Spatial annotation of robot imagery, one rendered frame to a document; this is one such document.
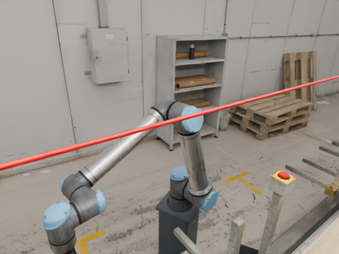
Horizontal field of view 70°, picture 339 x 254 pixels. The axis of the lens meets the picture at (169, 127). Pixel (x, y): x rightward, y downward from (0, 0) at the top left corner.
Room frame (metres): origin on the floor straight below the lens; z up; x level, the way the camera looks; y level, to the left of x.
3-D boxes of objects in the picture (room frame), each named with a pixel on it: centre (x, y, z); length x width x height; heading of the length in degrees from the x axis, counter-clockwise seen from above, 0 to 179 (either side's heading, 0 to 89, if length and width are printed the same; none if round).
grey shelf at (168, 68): (3.49, -0.29, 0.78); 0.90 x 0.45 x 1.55; 122
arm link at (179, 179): (1.34, -0.09, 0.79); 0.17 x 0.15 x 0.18; 45
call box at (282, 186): (0.82, -0.47, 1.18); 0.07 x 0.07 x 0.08; 36
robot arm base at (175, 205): (1.34, -0.09, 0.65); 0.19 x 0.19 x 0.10
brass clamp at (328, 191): (1.25, -1.05, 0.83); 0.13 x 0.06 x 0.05; 126
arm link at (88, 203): (0.72, 0.31, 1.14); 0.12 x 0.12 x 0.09; 45
